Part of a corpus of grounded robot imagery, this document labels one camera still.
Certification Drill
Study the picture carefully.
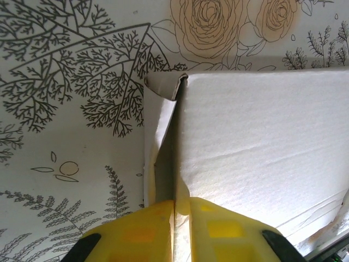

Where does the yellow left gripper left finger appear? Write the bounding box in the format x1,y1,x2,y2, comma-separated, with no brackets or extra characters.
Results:
64,200,176,262

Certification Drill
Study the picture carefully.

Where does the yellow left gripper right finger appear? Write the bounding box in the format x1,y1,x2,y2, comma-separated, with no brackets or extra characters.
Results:
189,198,304,262

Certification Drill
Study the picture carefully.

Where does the white cloth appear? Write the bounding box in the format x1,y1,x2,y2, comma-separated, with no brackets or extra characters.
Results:
143,69,349,262

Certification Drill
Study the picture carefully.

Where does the floral patterned table cover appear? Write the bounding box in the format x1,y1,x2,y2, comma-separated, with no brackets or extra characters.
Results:
0,0,349,262

